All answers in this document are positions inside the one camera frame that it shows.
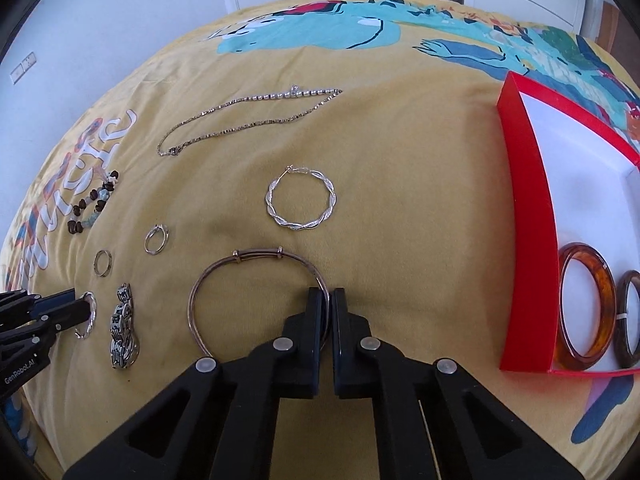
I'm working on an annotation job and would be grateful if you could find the silver black link bracelet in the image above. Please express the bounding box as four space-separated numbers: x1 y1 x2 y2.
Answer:
109 282 141 370

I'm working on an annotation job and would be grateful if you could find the thin copper bangle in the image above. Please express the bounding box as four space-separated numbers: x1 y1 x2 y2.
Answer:
187 246 332 361

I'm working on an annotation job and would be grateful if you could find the hammered silver ring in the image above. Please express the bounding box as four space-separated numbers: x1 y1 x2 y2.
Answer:
75 291 97 340

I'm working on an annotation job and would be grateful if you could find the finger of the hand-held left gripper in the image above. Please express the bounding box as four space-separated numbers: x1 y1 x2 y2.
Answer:
0 299 95 348
0 288 77 318

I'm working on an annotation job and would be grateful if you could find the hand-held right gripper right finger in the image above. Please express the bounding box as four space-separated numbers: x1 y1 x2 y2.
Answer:
331 287 586 480

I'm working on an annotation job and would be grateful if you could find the yellow printed blanket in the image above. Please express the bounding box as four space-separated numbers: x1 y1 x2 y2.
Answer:
0 0 640 480

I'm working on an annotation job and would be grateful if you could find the silver chain necklace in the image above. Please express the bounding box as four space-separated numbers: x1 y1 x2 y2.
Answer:
156 85 345 158

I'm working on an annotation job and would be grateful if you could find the white wall socket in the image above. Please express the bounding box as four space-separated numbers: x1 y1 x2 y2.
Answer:
10 52 37 85

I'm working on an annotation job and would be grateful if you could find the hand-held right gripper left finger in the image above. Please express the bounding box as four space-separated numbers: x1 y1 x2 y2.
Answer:
62 287 332 480

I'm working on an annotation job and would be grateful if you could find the small silver clasp hoop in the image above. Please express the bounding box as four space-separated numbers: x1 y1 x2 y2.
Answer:
144 223 170 255

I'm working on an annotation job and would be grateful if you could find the amber resin bangle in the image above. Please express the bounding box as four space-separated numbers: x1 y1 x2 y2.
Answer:
557 242 618 372

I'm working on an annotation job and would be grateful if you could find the brown and blue beaded bracelet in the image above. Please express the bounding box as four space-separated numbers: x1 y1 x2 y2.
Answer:
66 170 121 236

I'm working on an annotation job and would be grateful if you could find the red jewelry box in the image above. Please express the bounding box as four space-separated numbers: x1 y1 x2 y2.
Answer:
496 71 640 377

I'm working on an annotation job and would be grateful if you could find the dark brown wooden bangle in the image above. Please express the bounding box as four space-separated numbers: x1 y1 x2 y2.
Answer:
614 270 640 370

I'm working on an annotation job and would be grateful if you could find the twisted silver hoop bracelet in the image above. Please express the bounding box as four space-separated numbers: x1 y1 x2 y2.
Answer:
264 164 338 232

